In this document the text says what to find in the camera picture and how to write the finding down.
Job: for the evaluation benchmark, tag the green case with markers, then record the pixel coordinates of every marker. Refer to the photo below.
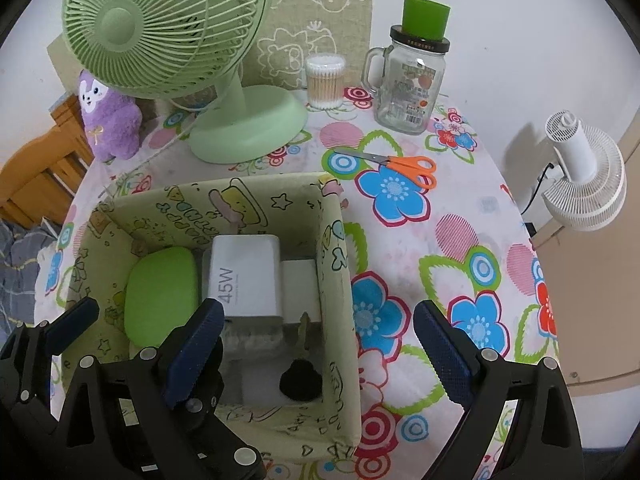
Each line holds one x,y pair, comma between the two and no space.
160,295

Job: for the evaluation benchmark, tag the black key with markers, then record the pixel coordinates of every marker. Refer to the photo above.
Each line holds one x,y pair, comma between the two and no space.
300,380

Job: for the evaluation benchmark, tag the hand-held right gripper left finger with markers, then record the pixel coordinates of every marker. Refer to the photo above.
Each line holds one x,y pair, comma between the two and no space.
195,350

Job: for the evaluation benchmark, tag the cartoon fabric storage box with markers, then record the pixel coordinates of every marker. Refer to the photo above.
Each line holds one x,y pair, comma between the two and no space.
340,310

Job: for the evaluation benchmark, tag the green plastic cup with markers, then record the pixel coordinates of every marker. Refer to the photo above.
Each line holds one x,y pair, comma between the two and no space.
425,17

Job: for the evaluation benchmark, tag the small white charger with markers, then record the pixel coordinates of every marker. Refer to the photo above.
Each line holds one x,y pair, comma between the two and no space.
300,285

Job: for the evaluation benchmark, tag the beige door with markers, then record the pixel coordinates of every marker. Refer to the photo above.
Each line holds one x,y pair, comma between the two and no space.
600,320

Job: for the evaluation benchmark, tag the green desk fan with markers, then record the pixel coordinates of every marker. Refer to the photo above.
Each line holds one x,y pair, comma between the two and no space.
165,25

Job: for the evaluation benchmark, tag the small black object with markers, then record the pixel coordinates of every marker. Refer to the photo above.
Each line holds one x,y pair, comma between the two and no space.
529,228

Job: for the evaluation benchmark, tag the glass jar mug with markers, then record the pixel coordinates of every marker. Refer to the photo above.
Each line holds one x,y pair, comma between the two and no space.
410,90

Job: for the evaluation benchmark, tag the plaid blanket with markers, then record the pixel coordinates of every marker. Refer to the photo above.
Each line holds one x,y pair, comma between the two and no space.
22,270

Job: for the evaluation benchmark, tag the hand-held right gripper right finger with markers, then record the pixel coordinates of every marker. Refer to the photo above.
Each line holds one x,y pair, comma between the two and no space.
445,355

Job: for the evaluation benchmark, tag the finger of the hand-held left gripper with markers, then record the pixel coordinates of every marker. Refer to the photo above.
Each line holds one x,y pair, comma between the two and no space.
75,317
210,392

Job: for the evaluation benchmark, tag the purple plush toy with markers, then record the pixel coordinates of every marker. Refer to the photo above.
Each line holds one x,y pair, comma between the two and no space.
110,115

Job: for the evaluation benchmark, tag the white standing fan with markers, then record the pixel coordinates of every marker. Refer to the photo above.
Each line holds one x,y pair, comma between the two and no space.
585,175

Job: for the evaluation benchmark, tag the cotton swab jar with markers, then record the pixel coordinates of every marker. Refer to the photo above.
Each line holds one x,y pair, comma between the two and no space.
325,85

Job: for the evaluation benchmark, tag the large white charger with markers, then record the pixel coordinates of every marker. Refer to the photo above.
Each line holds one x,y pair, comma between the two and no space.
245,275

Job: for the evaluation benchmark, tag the beige cartoon wall poster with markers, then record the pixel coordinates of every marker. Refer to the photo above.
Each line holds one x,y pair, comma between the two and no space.
320,10

